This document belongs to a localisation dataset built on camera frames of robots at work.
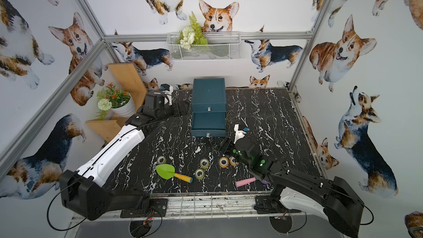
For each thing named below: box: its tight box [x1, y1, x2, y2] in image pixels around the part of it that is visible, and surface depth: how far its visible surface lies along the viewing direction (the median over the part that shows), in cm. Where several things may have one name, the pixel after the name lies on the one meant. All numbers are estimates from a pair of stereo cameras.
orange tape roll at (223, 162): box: [218, 157, 230, 169], surface depth 89 cm
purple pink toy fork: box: [235, 177, 271, 188], surface depth 83 cm
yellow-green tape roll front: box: [194, 168, 205, 180], surface depth 85 cm
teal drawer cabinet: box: [190, 77, 227, 138], surface depth 93 cm
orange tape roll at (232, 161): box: [229, 156, 240, 167], surface depth 90 cm
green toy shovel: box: [155, 163, 194, 184], surface depth 85 cm
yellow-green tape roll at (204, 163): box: [199, 158, 210, 170], surface depth 88 cm
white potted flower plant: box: [96, 83, 136, 120], surface depth 91 cm
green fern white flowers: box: [176, 11, 209, 51], surface depth 82 cm
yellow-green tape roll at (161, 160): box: [156, 155, 167, 165], surface depth 90 cm
